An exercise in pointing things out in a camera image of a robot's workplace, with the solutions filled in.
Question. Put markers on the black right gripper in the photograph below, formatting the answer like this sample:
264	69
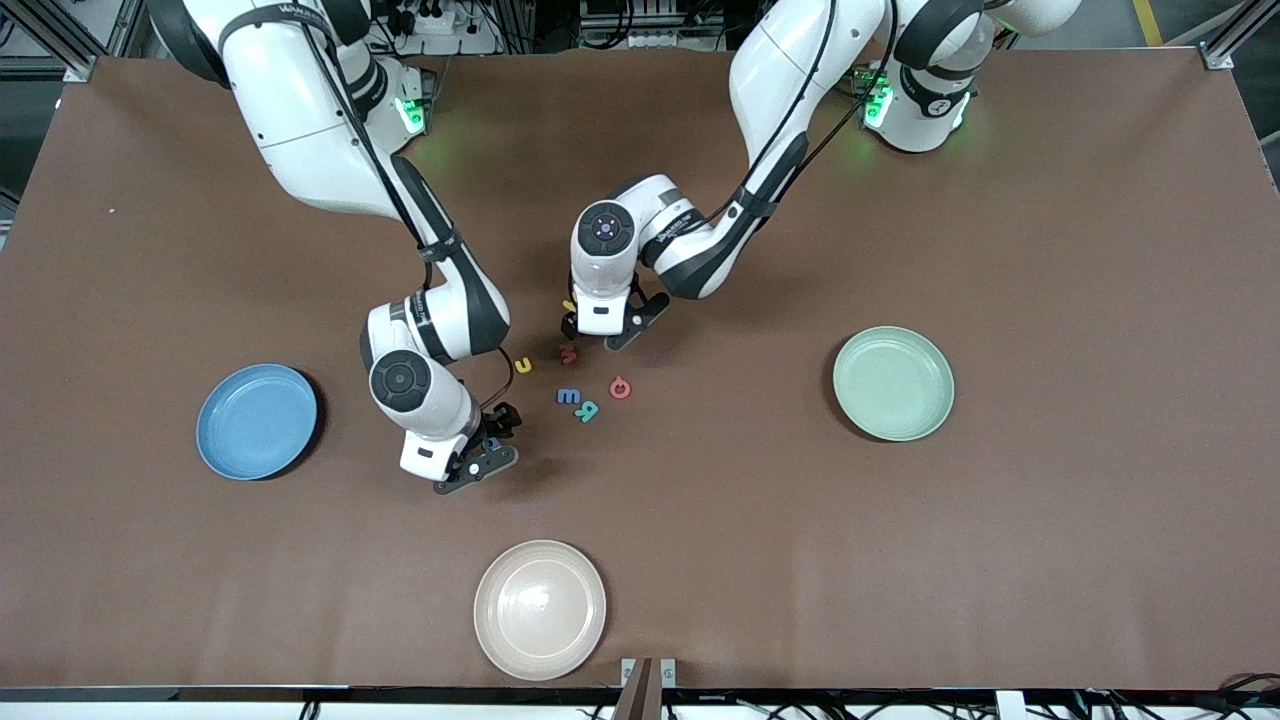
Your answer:
503	418

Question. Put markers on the red foam letter w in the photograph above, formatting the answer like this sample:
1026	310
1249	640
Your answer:
567	353

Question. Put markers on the blue foam letter m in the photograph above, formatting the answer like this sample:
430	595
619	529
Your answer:
569	391

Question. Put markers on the pink foam letter Q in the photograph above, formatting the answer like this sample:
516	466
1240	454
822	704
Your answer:
613	390

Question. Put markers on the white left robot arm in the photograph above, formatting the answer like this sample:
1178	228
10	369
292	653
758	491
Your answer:
780	80

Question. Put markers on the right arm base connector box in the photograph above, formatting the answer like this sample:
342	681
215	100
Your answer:
418	105

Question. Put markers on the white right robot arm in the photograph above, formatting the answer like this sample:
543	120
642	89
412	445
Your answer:
300	120

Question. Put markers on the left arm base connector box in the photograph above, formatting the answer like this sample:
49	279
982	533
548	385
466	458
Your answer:
872	100

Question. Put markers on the teal foam letter R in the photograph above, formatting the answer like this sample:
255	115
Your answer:
586	414

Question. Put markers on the beige round plate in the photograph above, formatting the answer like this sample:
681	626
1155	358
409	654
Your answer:
540	610

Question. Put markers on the blue round plate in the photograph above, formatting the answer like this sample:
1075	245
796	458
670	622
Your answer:
255	420

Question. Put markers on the green round plate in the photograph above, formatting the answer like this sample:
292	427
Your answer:
893	385

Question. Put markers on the black equipment rack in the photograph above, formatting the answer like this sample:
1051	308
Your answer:
650	20

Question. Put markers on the white power strip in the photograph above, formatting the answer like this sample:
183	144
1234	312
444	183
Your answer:
440	20

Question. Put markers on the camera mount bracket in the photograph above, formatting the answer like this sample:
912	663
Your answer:
640	695

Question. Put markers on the aluminium frame profile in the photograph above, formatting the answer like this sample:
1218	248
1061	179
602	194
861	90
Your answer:
55	35
1235	38

